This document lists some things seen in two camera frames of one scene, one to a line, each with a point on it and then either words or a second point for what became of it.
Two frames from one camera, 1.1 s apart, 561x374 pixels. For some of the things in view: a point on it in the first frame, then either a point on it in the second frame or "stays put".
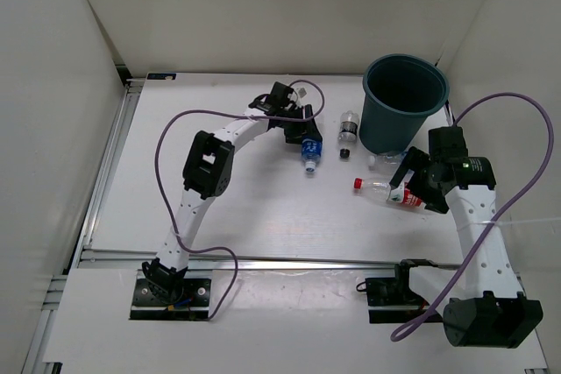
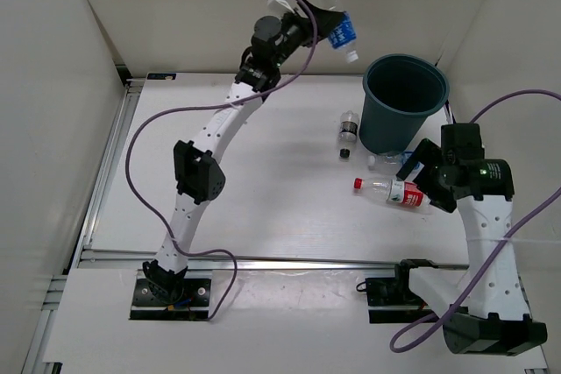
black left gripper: [306, 128] → [325, 20]
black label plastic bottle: [347, 135] stays put
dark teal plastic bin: [400, 91] stays put
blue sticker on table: [161, 75] stays put
